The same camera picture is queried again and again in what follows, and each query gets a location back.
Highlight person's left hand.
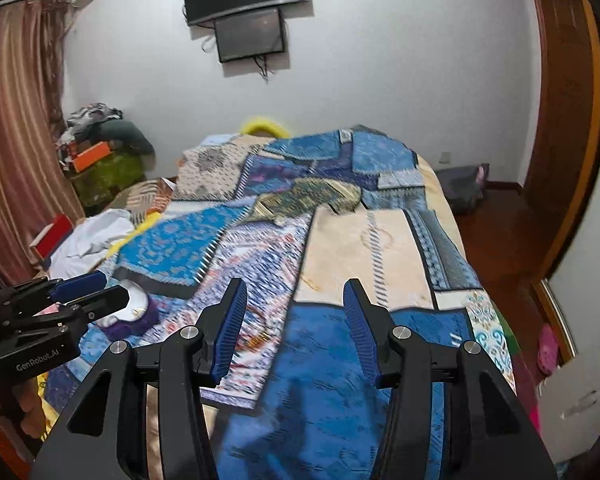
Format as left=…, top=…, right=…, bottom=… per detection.
left=17, top=372, right=48, bottom=436

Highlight patchwork printed blanket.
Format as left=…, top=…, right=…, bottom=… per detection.
left=42, top=125, right=518, bottom=480

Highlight red box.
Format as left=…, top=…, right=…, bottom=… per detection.
left=29, top=213, right=74, bottom=262

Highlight yellow plush cushion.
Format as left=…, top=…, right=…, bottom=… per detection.
left=239, top=115, right=292, bottom=139

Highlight small black wall monitor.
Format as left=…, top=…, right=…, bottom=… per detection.
left=214, top=7, right=287, bottom=64

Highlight white board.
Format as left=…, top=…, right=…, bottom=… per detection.
left=536, top=352, right=600, bottom=467

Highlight purple heart-shaped tin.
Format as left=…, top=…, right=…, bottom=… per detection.
left=96, top=280, right=160, bottom=339

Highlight orange box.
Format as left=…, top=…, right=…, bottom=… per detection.
left=71, top=141, right=112, bottom=172

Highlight yellow cloth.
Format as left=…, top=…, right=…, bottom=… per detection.
left=106, top=211, right=162, bottom=257

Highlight brown patterned cloth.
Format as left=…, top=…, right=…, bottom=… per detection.
left=114, top=178, right=179, bottom=212

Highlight striped brown curtain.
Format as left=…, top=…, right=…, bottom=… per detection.
left=0, top=0, right=87, bottom=288

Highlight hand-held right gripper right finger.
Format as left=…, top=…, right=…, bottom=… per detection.
left=342, top=279, right=558, bottom=480

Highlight pile of clothes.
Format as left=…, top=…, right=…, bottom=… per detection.
left=62, top=103, right=126, bottom=145

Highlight pink slipper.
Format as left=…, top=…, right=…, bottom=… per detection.
left=536, top=323, right=561, bottom=377

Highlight white cloth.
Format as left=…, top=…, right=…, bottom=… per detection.
left=49, top=208, right=137, bottom=279

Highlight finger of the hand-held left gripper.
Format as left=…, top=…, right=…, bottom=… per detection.
left=10, top=284, right=131, bottom=333
left=0, top=270, right=107, bottom=311

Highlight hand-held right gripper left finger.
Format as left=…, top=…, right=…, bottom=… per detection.
left=30, top=277, right=251, bottom=480

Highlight dark green pillow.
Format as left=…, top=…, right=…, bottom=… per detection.
left=100, top=119, right=156, bottom=157

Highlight wooden door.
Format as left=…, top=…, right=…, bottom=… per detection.
left=521, top=0, right=600, bottom=283

